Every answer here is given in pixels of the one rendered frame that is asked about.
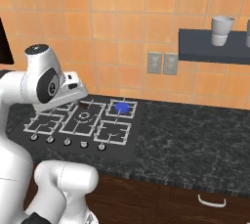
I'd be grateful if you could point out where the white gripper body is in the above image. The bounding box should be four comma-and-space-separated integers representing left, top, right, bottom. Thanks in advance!
32, 81, 89, 113

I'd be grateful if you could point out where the blue burner flame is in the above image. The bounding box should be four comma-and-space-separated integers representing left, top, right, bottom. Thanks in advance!
114, 102, 131, 113

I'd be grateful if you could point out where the black gas hob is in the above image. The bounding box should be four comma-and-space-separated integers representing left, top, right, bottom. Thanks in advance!
7, 93, 147, 162

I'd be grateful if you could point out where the dark wood cupboard door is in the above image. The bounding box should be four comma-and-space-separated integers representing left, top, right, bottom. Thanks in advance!
85, 173, 165, 224

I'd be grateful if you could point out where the dark wood drawer front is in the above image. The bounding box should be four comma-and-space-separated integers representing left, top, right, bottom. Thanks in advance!
161, 183, 250, 224

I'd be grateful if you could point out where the white cup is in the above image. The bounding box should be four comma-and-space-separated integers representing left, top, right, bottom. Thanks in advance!
210, 15, 235, 47

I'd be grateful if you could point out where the dark wall cupboard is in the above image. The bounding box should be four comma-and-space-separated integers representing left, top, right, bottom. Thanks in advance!
0, 17, 16, 67

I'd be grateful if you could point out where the grey wall socket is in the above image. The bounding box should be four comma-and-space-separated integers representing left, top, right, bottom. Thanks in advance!
146, 51, 163, 75
162, 52, 180, 76

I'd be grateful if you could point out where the dark wall shelf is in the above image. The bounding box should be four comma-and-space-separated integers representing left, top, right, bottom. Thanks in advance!
178, 27, 250, 67

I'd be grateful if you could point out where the white drawer handle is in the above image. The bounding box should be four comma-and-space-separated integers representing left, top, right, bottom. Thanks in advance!
196, 194, 228, 209

